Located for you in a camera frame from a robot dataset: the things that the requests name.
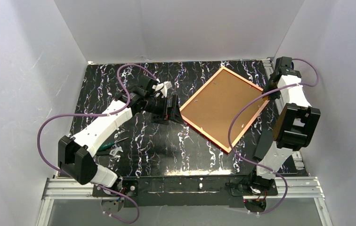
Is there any red picture frame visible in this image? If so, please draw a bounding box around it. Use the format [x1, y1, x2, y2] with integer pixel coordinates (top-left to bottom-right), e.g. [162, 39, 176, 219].
[180, 67, 269, 153]

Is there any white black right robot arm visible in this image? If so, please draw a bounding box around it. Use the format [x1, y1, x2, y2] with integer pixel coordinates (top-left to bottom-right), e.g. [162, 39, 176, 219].
[251, 56, 321, 191]

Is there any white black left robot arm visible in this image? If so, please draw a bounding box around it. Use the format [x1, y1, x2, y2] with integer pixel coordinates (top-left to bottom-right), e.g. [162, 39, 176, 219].
[58, 75, 183, 188]

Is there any small silver wrench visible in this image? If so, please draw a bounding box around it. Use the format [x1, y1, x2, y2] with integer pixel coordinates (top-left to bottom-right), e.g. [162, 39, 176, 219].
[109, 147, 123, 159]

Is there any dark grey card sheet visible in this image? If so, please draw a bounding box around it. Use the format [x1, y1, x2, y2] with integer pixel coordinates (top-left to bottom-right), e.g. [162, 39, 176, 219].
[253, 126, 268, 162]

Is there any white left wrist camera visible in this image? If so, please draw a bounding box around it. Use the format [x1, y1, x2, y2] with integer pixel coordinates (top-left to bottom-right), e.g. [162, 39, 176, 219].
[153, 81, 172, 98]

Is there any green handled screwdriver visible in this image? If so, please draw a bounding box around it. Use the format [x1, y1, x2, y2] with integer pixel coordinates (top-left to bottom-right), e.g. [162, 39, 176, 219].
[98, 137, 129, 152]

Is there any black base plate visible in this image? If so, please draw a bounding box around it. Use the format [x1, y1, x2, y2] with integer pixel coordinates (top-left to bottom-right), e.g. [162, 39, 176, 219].
[92, 174, 278, 208]

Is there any aluminium rail front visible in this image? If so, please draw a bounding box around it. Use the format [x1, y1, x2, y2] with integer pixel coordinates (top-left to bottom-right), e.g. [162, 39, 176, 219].
[37, 176, 332, 226]

